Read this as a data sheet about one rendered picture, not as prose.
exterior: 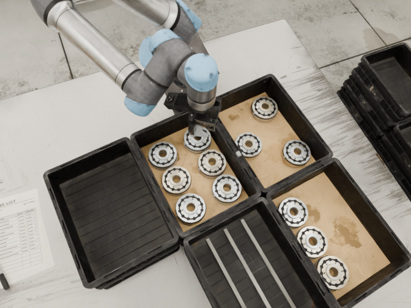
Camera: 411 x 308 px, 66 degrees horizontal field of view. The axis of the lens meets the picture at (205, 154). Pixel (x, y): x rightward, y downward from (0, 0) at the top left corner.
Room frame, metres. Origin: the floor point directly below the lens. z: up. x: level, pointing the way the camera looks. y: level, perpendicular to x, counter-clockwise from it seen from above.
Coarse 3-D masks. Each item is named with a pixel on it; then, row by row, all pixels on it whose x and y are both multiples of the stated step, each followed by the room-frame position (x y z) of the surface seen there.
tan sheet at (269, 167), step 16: (256, 96) 0.78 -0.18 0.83; (224, 112) 0.68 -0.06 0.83; (240, 112) 0.69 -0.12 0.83; (240, 128) 0.61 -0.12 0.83; (256, 128) 0.62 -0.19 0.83; (272, 128) 0.63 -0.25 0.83; (288, 128) 0.64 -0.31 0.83; (272, 144) 0.56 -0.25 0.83; (256, 160) 0.49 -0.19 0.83; (272, 160) 0.50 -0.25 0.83; (272, 176) 0.43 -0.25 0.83
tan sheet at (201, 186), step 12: (180, 132) 0.57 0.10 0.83; (180, 144) 0.52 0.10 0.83; (216, 144) 0.53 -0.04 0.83; (144, 156) 0.45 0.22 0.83; (180, 156) 0.47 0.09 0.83; (192, 156) 0.47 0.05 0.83; (192, 168) 0.43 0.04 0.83; (228, 168) 0.44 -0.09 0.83; (192, 180) 0.38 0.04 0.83; (204, 180) 0.38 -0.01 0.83; (192, 192) 0.33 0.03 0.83; (204, 192) 0.34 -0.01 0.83; (216, 204) 0.30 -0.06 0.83; (204, 216) 0.25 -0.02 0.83
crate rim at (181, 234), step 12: (168, 120) 0.55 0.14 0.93; (144, 132) 0.50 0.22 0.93; (228, 144) 0.50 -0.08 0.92; (156, 180) 0.33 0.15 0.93; (252, 180) 0.37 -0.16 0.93; (168, 204) 0.26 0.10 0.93; (240, 204) 0.29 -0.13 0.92; (216, 216) 0.23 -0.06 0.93; (180, 228) 0.19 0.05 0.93; (192, 228) 0.19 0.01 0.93
